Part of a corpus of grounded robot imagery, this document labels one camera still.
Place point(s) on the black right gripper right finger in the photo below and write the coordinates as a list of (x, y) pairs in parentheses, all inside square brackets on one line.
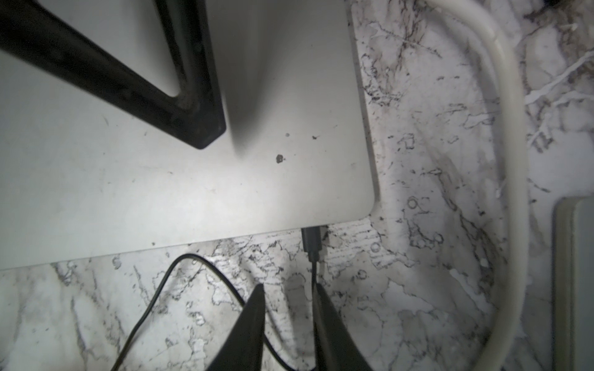
[(334, 347)]

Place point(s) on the grey back laptop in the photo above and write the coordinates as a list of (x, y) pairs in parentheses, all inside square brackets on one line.
[(573, 284)]

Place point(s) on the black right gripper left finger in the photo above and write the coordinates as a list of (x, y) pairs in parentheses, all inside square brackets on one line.
[(243, 347)]

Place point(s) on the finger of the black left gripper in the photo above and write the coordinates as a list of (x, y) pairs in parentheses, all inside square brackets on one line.
[(195, 116)]

